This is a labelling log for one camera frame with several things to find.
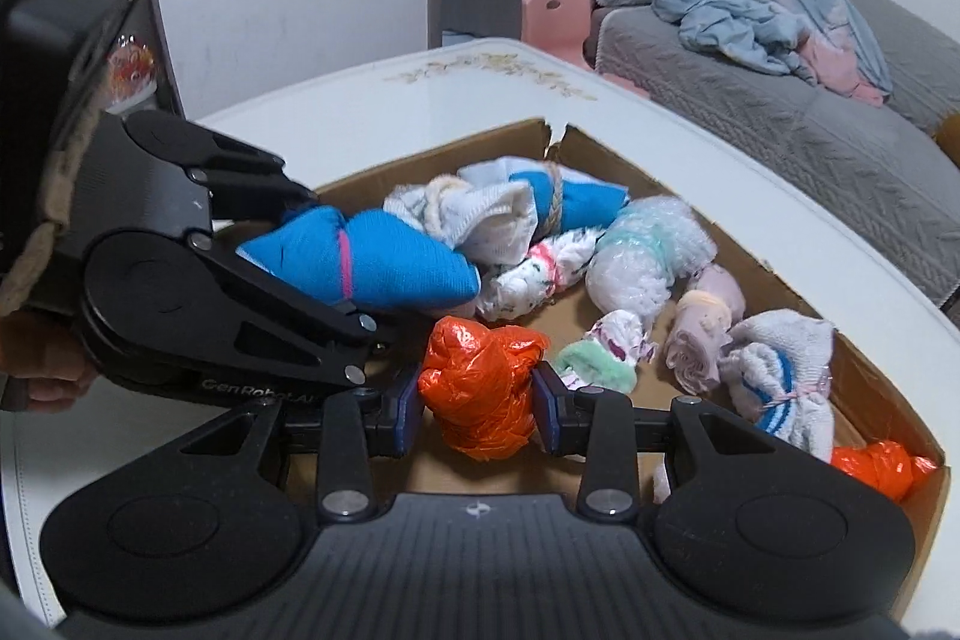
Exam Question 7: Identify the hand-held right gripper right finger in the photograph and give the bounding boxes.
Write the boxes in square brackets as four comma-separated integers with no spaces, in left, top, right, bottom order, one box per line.
[531,361,757,519]

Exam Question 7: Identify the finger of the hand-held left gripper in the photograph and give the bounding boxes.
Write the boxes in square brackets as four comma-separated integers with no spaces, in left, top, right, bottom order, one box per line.
[191,233,400,387]
[196,131,322,223]

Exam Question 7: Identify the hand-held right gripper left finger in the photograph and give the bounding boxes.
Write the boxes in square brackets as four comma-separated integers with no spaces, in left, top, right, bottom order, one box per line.
[176,364,425,522]

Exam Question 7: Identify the orange plastic bag bundle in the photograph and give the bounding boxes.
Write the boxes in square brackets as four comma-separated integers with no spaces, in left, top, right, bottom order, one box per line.
[417,315,552,461]
[829,439,938,502]

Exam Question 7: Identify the blue cloth bundle pink band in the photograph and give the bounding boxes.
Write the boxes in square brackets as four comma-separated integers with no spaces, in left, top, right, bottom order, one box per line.
[236,205,482,315]

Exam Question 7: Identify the lilac cloth bundle peach band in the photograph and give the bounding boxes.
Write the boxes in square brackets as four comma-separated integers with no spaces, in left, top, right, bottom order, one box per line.
[664,265,747,395]

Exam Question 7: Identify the brown cardboard box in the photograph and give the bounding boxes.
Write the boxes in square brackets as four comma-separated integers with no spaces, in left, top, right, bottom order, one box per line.
[210,117,950,633]

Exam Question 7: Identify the blue white striped sock bundle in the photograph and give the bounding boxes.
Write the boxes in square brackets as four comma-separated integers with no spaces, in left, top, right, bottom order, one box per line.
[457,156,631,236]

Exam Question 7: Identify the person's left hand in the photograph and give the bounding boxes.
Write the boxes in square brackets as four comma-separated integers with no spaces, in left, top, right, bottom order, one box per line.
[0,310,102,414]

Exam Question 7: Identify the floral cloth bundle green trim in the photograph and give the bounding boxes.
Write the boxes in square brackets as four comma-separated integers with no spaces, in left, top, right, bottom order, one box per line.
[553,308,659,395]

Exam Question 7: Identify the white floral cloth bundle red band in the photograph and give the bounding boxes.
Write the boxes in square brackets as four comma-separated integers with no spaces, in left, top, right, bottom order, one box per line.
[476,231,605,322]

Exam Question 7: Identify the red snack packets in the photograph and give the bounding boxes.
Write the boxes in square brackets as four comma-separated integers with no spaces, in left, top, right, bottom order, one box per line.
[105,32,158,112]

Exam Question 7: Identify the bubble wrap bundle green band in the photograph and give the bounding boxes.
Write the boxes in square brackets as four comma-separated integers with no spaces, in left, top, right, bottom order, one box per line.
[585,195,717,319]

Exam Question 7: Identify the white knit sock bundle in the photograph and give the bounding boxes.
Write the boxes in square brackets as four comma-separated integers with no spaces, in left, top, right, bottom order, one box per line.
[382,175,539,270]

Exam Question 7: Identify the white towel bundle blue stripes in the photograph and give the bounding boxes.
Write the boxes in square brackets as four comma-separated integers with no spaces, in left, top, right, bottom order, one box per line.
[720,308,837,461]

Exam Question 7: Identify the pink plastic chair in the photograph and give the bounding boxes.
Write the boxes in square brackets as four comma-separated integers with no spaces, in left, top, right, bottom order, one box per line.
[521,0,653,101]

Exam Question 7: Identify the grey quilted sofa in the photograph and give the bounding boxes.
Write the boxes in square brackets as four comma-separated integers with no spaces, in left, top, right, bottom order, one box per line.
[544,0,960,311]

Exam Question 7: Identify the pink cloth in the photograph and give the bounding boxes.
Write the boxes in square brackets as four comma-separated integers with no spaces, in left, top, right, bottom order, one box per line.
[795,32,890,109]

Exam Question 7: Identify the light blue blanket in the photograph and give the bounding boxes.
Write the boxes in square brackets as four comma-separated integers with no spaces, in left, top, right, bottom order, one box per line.
[651,0,893,94]

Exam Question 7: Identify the brown plush toy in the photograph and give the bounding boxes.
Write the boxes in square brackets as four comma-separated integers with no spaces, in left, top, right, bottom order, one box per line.
[934,111,960,161]

